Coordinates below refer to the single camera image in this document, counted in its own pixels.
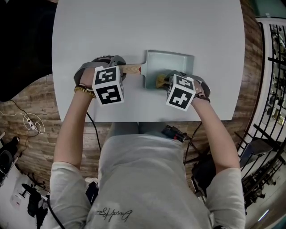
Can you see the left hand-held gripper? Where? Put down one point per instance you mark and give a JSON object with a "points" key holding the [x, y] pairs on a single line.
{"points": [[108, 88]]}

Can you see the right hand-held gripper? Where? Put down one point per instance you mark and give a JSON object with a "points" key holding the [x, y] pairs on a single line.
{"points": [[181, 94]]}

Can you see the yellow sponge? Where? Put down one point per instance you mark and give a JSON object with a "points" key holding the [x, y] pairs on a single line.
{"points": [[161, 81]]}

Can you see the person's left forearm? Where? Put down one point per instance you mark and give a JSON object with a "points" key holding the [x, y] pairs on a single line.
{"points": [[72, 132]]}

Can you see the person's right forearm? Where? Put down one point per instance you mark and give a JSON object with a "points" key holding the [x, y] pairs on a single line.
{"points": [[215, 134]]}

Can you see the person's right hand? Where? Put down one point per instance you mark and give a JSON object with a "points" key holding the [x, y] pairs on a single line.
{"points": [[197, 88]]}

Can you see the person's left hand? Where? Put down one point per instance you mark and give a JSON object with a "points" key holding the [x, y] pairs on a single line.
{"points": [[87, 78]]}

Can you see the black waist battery pack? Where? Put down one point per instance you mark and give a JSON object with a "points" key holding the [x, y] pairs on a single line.
{"points": [[174, 133]]}

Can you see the black office chair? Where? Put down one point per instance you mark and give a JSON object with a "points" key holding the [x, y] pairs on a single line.
{"points": [[24, 44]]}

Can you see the black swivel chair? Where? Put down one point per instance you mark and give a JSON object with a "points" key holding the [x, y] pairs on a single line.
{"points": [[202, 174]]}

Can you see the black metal display rack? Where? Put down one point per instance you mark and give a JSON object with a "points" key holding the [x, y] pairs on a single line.
{"points": [[272, 89]]}

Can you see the person's grey t-shirt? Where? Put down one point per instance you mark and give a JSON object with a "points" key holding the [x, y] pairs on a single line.
{"points": [[147, 183]]}

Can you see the blue folding chair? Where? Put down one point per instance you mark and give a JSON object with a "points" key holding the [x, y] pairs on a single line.
{"points": [[257, 151]]}

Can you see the person's left shoe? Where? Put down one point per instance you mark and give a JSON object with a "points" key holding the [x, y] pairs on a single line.
{"points": [[91, 179]]}

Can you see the black round speaker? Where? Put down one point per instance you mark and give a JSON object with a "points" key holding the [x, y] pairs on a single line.
{"points": [[5, 161]]}

